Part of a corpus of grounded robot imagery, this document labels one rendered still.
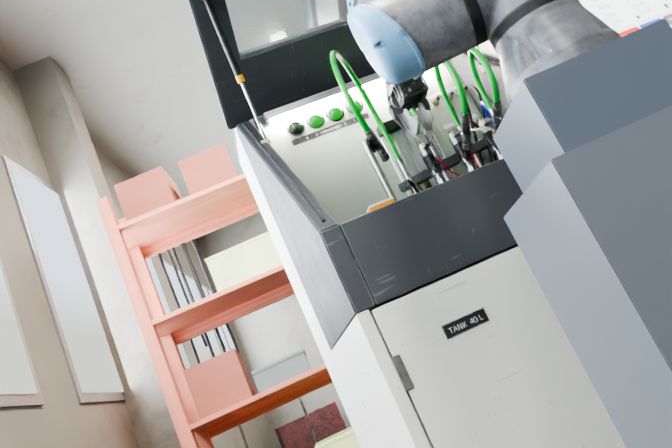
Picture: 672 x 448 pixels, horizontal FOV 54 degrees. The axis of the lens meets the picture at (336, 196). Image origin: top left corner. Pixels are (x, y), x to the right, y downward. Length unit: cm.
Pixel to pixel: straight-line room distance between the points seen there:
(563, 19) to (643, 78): 12
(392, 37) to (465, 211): 49
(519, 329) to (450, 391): 17
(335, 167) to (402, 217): 63
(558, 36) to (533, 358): 61
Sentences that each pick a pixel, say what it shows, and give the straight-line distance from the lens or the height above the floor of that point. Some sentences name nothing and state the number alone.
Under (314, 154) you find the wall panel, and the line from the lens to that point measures 183.
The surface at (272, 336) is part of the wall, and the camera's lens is 933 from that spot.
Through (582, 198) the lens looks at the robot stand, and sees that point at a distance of 70.
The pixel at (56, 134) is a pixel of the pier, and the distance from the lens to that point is 485.
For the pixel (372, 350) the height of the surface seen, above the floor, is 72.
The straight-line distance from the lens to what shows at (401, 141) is 186.
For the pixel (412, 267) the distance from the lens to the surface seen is 120.
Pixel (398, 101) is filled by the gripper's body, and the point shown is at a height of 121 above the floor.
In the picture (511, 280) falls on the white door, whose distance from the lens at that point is 124.
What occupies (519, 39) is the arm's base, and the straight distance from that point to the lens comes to 85.
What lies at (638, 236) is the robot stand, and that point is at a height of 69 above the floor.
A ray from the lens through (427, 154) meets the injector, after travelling 155.
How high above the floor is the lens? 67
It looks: 16 degrees up
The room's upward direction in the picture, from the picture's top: 25 degrees counter-clockwise
